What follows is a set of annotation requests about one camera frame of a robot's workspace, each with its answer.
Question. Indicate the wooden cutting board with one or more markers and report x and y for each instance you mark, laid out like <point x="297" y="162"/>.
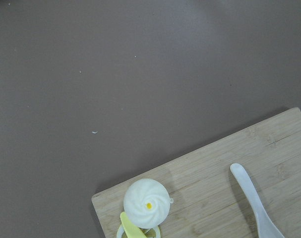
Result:
<point x="208" y="201"/>

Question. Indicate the white toy bun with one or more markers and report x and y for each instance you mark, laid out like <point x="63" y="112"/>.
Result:
<point x="147" y="203"/>

